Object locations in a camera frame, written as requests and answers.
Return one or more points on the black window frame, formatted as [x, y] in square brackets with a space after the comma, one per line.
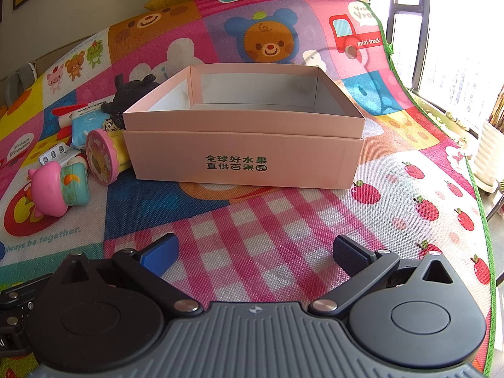
[423, 27]

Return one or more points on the pink pig toy green cup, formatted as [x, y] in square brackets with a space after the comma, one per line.
[45, 189]

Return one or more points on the grey neck pillow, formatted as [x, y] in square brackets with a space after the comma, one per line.
[23, 76]

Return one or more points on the yellow pudding toy pink base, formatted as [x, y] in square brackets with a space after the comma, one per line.
[100, 157]

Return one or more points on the white usb hub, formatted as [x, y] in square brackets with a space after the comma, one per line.
[55, 153]

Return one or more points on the colourful cartoon play mat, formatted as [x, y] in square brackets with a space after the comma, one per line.
[275, 212]

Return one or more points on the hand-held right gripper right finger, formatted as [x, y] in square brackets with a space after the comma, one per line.
[350, 254]

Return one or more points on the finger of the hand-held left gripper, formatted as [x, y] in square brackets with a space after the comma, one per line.
[15, 303]

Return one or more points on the pink cardboard box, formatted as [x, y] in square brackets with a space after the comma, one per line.
[236, 157]

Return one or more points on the white plant pot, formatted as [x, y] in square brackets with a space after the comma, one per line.
[486, 153]

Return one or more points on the black plush toy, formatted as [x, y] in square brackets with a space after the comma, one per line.
[130, 92]

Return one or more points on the red and white foam rocket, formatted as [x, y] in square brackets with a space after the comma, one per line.
[65, 112]

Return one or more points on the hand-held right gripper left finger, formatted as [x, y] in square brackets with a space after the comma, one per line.
[159, 256]

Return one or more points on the blue wet wipes packet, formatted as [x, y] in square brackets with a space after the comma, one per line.
[88, 126]

